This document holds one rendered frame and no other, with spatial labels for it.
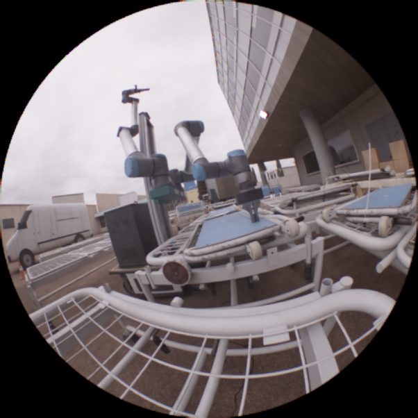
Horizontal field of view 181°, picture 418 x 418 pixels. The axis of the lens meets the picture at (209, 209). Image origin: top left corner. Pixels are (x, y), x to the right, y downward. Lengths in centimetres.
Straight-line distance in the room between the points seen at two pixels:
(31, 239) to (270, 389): 721
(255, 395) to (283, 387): 11
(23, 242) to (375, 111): 1297
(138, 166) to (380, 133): 636
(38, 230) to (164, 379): 692
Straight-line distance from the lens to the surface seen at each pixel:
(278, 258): 55
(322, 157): 515
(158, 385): 81
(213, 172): 66
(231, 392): 71
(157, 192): 94
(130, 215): 110
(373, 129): 623
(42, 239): 721
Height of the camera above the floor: 70
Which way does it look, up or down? 3 degrees down
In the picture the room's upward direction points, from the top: 13 degrees counter-clockwise
